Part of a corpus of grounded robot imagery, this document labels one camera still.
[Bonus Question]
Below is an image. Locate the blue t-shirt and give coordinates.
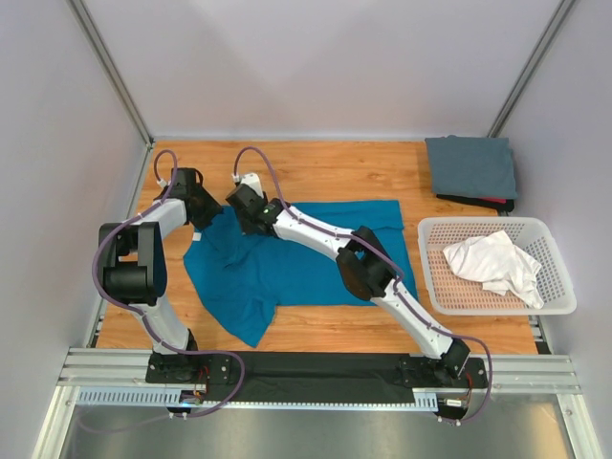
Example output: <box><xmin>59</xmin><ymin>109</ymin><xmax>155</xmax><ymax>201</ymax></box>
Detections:
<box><xmin>184</xmin><ymin>200</ymin><xmax>418</xmax><ymax>347</ymax></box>

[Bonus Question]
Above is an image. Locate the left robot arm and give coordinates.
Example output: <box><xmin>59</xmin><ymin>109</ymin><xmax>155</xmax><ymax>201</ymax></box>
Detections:
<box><xmin>92</xmin><ymin>167</ymin><xmax>222</xmax><ymax>384</ymax></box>

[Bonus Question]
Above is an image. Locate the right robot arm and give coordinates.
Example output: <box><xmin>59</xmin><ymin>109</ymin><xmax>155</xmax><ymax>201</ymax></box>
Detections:
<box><xmin>227</xmin><ymin>177</ymin><xmax>470</xmax><ymax>386</ymax></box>

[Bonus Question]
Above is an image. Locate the white plastic basket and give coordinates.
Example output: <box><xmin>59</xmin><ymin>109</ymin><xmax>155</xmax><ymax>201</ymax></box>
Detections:
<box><xmin>418</xmin><ymin>216</ymin><xmax>577</xmax><ymax>316</ymax></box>

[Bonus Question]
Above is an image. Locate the folded grey t-shirt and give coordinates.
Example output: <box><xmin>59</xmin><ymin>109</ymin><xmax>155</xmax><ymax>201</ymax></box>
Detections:
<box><xmin>425</xmin><ymin>135</ymin><xmax>517</xmax><ymax>200</ymax></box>

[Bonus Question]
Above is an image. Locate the white t-shirt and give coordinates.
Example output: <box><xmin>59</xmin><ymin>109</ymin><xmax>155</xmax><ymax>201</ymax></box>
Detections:
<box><xmin>443</xmin><ymin>230</ymin><xmax>544</xmax><ymax>310</ymax></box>

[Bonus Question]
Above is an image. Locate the folded dark red t-shirt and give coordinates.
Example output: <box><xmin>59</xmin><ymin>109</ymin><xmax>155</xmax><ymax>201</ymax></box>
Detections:
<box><xmin>436</xmin><ymin>194</ymin><xmax>514</xmax><ymax>212</ymax></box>

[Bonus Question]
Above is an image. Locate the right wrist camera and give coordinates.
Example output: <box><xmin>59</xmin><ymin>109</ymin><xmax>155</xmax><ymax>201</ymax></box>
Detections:
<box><xmin>232</xmin><ymin>172</ymin><xmax>264</xmax><ymax>197</ymax></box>

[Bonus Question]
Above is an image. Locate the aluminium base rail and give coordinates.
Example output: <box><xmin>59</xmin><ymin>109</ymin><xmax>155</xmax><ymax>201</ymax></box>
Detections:
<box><xmin>33</xmin><ymin>348</ymin><xmax>606</xmax><ymax>458</ymax></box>

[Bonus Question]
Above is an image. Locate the left frame post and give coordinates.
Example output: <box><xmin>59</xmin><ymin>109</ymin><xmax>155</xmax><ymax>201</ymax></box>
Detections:
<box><xmin>66</xmin><ymin>0</ymin><xmax>154</xmax><ymax>146</ymax></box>

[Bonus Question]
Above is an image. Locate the frame post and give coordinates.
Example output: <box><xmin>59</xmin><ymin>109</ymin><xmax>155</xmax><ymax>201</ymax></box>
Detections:
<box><xmin>66</xmin><ymin>0</ymin><xmax>154</xmax><ymax>146</ymax></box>
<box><xmin>487</xmin><ymin>0</ymin><xmax>579</xmax><ymax>138</ymax></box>

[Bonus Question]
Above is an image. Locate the right frame post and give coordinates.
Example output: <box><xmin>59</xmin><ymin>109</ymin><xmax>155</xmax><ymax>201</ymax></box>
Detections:
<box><xmin>487</xmin><ymin>0</ymin><xmax>579</xmax><ymax>138</ymax></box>

